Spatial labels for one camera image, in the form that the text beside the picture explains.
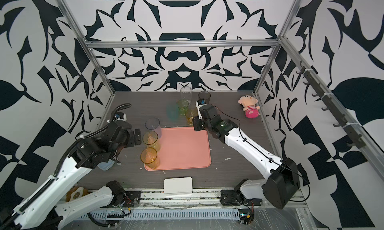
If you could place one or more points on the white cable duct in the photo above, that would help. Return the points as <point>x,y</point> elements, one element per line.
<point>162,214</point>

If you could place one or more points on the light blue grey dish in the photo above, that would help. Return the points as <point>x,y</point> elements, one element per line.
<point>105,166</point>

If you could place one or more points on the pink plush doll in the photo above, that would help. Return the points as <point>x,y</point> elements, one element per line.
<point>250,107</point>

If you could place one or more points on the amber tall glass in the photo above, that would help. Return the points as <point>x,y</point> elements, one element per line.
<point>150,158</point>

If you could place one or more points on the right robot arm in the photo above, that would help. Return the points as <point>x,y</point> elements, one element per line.
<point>280,177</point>

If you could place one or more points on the yellow short glass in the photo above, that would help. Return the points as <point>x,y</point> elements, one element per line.
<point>190,115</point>

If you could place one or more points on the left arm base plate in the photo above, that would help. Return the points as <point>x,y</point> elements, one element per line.
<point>131,198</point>

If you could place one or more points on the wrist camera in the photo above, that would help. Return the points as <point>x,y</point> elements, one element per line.
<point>120,116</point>
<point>200,103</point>

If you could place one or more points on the clear tall glass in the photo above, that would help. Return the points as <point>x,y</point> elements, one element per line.
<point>186,94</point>

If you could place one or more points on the brown white plush toy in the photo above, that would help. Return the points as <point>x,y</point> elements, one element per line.
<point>75,193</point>

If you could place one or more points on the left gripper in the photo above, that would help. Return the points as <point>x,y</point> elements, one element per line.
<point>131,140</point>

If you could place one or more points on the green small glass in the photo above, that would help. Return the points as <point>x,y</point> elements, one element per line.
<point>183,106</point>

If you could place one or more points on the teal glass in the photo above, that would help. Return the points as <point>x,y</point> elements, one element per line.
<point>172,112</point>

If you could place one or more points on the yellow-green glass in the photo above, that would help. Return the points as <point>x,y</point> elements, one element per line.
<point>151,140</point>

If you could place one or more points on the pink tray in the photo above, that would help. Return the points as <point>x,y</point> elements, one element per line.
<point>183,148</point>

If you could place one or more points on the blue-purple glass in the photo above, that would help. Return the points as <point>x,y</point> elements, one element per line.
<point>153,124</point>

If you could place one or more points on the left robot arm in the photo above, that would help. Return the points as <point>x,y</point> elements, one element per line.
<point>43,210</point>

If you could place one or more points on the white box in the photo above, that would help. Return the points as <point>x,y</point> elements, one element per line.
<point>178,186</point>

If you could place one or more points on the wall hook rail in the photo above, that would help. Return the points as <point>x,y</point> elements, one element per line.
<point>334,107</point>

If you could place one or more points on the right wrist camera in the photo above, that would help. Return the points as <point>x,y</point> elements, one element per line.
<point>200,103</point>

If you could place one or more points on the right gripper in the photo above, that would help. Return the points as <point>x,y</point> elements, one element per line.
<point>196,123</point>

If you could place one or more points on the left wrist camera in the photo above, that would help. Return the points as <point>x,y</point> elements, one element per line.
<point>120,116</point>

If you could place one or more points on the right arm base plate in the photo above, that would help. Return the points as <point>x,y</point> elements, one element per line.
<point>236,198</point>

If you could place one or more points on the dark grey glass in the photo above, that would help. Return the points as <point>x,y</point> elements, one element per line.
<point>204,97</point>

